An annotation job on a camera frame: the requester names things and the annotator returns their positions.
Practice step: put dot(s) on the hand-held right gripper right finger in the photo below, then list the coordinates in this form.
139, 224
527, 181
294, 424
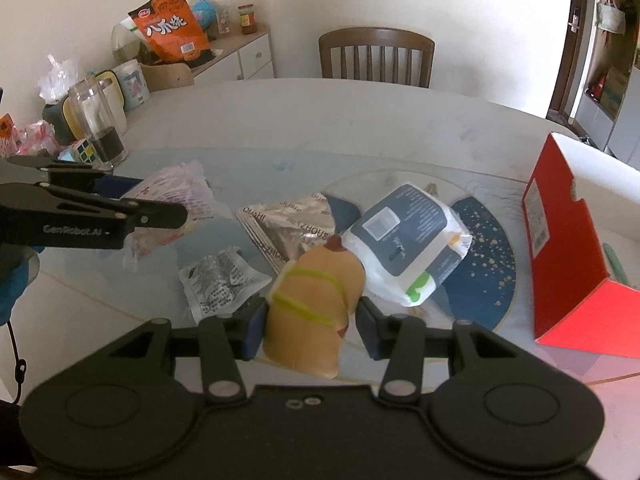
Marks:
369, 327

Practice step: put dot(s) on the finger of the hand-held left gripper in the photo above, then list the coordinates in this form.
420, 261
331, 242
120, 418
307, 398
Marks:
120, 186
160, 216

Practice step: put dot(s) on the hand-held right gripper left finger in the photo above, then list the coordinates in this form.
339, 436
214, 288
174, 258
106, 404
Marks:
255, 330

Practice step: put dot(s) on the pink white plastic packet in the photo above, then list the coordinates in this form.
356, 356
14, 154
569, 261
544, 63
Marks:
180, 190

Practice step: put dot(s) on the black and silver small packet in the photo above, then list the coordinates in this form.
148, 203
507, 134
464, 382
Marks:
225, 280

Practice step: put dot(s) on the yellow squeeze toy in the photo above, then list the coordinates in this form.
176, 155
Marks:
310, 310

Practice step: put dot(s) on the wet wipes pack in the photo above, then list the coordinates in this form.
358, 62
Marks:
400, 240

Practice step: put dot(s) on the silver foil snack packet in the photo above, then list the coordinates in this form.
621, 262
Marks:
290, 225

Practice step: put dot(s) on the red cardboard box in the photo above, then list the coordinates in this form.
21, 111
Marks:
565, 260

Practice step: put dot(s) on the green toothbrush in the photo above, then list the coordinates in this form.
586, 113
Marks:
615, 262

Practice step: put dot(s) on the person's left hand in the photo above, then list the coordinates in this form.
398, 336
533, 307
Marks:
15, 280

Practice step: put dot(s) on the puzzle cube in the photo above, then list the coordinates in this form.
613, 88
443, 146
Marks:
80, 152

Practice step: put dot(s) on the tall glass jar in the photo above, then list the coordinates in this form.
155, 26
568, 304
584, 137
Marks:
100, 125

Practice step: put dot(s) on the green and yellow container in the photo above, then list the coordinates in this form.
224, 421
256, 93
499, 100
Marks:
60, 120

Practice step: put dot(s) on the pink snack packets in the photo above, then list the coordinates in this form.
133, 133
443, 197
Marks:
30, 137

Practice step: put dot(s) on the white printed cup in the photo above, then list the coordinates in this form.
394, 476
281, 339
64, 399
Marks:
132, 85

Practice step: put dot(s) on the round glass turntable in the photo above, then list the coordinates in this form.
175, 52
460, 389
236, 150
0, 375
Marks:
260, 170

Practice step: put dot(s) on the crumpled white plastic bag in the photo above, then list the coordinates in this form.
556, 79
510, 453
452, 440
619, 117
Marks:
57, 77

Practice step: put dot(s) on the white green printed bag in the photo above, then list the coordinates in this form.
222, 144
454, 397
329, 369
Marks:
125, 40

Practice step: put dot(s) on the orange snack bag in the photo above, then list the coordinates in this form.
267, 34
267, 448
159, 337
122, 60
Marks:
172, 25

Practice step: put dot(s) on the white sideboard cabinet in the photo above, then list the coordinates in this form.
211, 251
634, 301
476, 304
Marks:
240, 57

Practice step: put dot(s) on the small clear jar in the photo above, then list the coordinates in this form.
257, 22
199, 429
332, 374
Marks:
224, 22

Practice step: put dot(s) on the blue plush toy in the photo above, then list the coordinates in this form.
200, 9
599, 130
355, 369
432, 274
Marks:
204, 10

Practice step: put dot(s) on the red lid sauce jar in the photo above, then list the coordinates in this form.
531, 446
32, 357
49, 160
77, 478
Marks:
247, 20

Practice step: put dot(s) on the dark wooden slatted chair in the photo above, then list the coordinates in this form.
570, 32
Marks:
375, 55

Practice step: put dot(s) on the dark brown door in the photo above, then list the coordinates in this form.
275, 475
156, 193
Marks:
565, 60

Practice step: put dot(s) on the small red figure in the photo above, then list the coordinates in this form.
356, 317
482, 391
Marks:
597, 86

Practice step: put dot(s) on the brown cardboard box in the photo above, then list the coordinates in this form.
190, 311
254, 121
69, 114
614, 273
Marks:
616, 91

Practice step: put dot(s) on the silver door lock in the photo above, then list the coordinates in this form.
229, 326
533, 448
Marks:
576, 19

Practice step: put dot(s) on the hanging tote bag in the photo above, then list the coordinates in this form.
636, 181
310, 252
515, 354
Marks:
612, 17

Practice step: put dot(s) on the white and wood wall cabinet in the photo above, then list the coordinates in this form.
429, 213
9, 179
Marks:
625, 125

